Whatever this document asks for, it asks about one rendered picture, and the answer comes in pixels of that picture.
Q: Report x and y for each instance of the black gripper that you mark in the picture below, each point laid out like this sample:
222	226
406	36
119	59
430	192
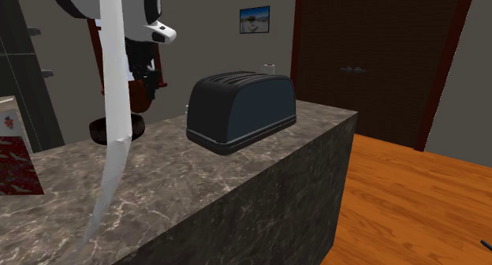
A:
138	56

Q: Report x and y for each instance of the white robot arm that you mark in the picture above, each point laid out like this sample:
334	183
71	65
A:
130	14

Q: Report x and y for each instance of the dark red vase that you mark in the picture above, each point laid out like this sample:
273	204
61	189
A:
139	101

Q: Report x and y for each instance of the black bowl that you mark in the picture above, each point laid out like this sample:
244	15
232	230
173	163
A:
138	127

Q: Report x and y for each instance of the dark tall shelf unit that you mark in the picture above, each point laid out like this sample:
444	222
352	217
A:
27	83

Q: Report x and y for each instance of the black toaster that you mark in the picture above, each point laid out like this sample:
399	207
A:
246	110

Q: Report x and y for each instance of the white paper roll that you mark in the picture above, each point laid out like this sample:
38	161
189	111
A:
268	69

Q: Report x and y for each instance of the patterned red robot stand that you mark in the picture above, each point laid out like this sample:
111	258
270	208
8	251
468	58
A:
17	168

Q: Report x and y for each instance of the dark brown double door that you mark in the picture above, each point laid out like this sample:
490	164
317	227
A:
376	64

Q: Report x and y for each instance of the framed wall picture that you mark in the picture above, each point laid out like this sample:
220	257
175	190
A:
254	19

